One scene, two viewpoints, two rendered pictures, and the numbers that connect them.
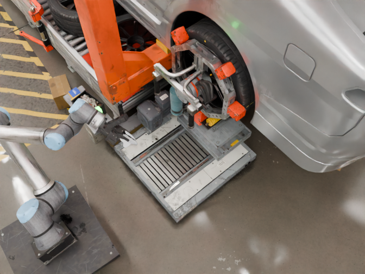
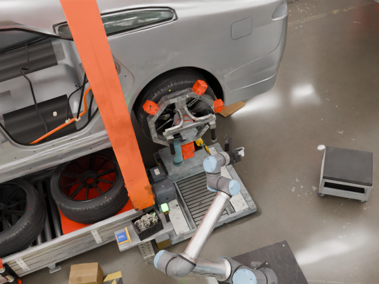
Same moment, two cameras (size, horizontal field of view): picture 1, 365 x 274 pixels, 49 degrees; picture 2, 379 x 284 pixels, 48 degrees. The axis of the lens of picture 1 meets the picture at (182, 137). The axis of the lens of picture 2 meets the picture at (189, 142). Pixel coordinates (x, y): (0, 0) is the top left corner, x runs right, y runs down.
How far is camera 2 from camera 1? 2.17 m
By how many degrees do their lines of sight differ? 38
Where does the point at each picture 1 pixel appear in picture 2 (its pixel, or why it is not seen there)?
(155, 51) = not seen: hidden behind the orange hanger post
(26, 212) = (250, 276)
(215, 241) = (278, 189)
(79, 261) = (285, 271)
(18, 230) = not seen: outside the picture
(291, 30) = (229, 17)
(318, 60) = (251, 15)
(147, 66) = not seen: hidden behind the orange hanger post
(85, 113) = (220, 158)
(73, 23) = (29, 229)
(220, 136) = (199, 153)
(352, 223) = (285, 110)
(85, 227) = (255, 261)
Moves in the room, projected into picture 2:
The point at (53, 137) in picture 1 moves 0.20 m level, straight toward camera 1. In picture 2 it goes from (234, 182) to (266, 174)
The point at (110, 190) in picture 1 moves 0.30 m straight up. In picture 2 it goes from (211, 256) to (208, 239)
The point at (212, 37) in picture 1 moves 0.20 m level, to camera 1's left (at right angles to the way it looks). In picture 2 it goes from (172, 83) to (162, 101)
